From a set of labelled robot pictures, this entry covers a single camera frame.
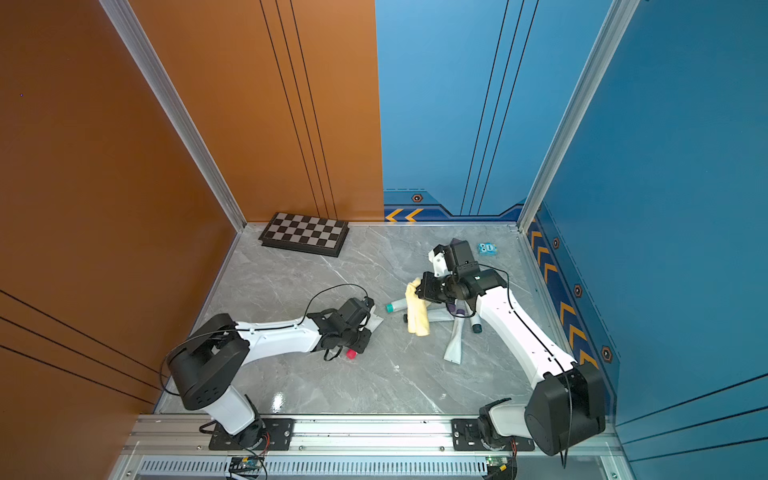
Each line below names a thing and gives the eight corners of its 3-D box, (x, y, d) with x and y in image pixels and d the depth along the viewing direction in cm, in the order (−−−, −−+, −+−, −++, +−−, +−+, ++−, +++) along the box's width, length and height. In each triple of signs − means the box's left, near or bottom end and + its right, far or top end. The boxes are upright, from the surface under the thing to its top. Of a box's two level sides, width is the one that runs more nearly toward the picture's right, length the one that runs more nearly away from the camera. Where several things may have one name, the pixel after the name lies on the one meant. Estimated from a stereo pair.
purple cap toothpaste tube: (444, 360, 87) (445, 357, 85) (450, 311, 97) (451, 307, 95) (459, 364, 86) (460, 360, 84) (463, 313, 96) (465, 310, 94)
